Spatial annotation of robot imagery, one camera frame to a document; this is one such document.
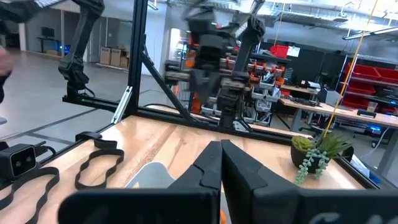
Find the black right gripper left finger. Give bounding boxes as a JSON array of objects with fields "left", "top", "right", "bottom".
[{"left": 58, "top": 140, "right": 223, "bottom": 224}]

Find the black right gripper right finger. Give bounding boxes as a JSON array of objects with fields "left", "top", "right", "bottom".
[{"left": 221, "top": 139, "right": 398, "bottom": 224}]

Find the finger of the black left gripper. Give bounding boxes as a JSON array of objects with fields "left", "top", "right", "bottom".
[
  {"left": 190, "top": 70, "right": 205, "bottom": 105},
  {"left": 203, "top": 70, "right": 219, "bottom": 105}
]

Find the black and green cable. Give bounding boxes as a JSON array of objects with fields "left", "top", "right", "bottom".
[{"left": 0, "top": 166, "right": 60, "bottom": 224}]

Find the red storage bin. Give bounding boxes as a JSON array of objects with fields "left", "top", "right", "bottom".
[{"left": 269, "top": 45, "right": 289, "bottom": 59}]

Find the red bin shelf rack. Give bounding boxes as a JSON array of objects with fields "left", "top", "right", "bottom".
[{"left": 337, "top": 54, "right": 398, "bottom": 114}]

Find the parts organiser shelf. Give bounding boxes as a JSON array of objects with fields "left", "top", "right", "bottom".
[{"left": 186, "top": 55, "right": 289, "bottom": 124}]

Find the potted succulent plant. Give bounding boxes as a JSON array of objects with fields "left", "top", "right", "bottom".
[{"left": 290, "top": 132, "right": 354, "bottom": 187}]

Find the brown cardboard box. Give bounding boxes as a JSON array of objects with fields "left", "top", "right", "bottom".
[
  {"left": 111, "top": 48, "right": 122, "bottom": 67},
  {"left": 120, "top": 49, "right": 130, "bottom": 69},
  {"left": 99, "top": 46, "right": 112, "bottom": 65}
]

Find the wooden desk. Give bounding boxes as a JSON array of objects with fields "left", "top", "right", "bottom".
[{"left": 278, "top": 98, "right": 398, "bottom": 177}]

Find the person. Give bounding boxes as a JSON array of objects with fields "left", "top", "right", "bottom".
[{"left": 0, "top": 46, "right": 15, "bottom": 105}]

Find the black aluminium frame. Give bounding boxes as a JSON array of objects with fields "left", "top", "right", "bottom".
[{"left": 35, "top": 0, "right": 382, "bottom": 190}]

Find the silver corner bracket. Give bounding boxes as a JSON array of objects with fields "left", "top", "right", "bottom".
[{"left": 111, "top": 86, "right": 133, "bottom": 124}]

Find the black edge bracket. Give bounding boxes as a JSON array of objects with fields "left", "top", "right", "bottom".
[{"left": 75, "top": 131, "right": 103, "bottom": 141}]

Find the yellow hanging cable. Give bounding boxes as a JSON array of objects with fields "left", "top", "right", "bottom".
[{"left": 323, "top": 0, "right": 379, "bottom": 138}]

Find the black table-level camera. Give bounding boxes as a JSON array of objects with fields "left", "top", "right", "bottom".
[{"left": 0, "top": 141, "right": 57, "bottom": 181}]

